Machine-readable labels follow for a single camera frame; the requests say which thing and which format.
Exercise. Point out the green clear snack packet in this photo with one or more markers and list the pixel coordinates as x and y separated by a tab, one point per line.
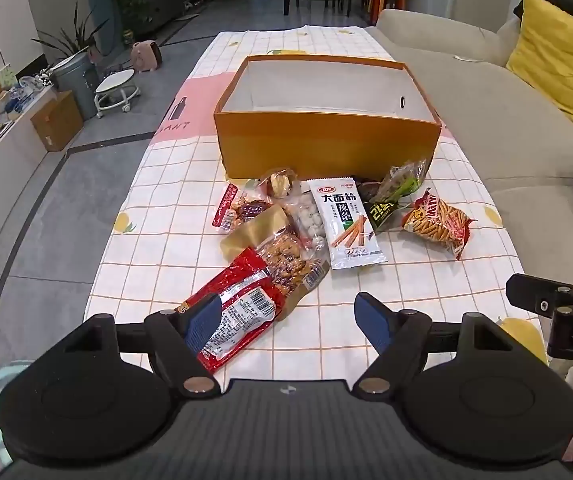
401	180

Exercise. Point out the grey trash bin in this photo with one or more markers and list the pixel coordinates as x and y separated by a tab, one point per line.
79	85

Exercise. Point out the beige sofa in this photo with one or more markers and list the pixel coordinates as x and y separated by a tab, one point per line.
491	125

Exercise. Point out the white spicy strip packet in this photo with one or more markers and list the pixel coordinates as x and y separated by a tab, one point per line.
349	220

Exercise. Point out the gold clear nut snack packet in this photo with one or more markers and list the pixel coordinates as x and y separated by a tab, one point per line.
286	260

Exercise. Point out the orange cardboard box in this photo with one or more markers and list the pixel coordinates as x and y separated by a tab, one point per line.
326	145

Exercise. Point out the small clear brown candy packet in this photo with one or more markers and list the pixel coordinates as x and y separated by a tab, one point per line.
280	183

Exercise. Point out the white low cabinet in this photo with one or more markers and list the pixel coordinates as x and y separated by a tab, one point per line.
1	155

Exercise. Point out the small red braised meat packet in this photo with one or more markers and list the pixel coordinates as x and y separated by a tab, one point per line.
241	210

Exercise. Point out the brown cardboard carton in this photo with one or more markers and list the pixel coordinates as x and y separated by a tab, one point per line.
56	120

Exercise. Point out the pink bag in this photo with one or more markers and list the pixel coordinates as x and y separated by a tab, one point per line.
146	57

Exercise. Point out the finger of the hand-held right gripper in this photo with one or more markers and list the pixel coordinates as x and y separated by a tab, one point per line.
541	294

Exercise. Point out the white rolling stool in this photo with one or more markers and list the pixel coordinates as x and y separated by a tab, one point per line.
116	87

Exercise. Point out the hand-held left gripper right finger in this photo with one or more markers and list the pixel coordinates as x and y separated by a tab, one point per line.
372	324

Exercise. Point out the red crispy sticks packet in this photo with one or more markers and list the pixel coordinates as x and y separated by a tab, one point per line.
439	222

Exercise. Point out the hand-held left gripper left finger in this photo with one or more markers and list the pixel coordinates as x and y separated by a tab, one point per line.
202	324

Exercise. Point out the long leaf potted plant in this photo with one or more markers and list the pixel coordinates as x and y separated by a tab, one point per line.
74	35

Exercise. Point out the clear fish ball packet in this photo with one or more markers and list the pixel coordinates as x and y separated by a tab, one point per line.
309	220

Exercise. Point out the black braised egg packet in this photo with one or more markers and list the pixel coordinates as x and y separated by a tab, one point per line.
379	207

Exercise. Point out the yellow pillow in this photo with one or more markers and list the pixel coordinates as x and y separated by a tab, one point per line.
561	55

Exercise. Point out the large red snack packet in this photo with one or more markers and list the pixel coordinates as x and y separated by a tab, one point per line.
244	305

